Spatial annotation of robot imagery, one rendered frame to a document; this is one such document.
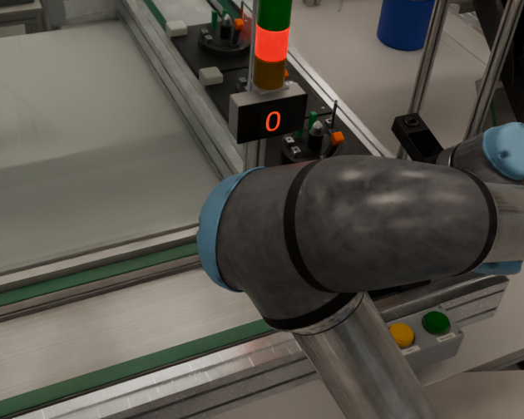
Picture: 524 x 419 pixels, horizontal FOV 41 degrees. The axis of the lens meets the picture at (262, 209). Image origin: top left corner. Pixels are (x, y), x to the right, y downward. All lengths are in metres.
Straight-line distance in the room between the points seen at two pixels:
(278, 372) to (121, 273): 0.32
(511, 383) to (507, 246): 0.66
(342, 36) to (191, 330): 1.22
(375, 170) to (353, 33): 1.64
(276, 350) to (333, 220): 0.59
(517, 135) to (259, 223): 0.45
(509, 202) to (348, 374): 0.22
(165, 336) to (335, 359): 0.54
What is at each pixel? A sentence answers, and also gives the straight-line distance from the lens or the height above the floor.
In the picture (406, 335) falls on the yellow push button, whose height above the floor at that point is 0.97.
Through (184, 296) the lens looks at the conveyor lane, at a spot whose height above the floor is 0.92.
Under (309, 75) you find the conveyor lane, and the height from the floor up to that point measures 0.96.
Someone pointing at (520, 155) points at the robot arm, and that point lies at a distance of 0.94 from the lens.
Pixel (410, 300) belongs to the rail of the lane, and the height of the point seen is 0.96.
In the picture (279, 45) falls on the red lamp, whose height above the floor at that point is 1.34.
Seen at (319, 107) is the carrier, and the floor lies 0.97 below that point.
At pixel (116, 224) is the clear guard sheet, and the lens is 1.23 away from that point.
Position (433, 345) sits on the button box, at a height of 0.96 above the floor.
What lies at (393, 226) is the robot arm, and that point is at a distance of 0.54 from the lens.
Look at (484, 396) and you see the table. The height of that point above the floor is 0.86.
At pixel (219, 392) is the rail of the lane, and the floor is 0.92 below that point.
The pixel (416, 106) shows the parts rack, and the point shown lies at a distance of 1.46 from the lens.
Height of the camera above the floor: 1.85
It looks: 42 degrees down
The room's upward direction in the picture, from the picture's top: 5 degrees clockwise
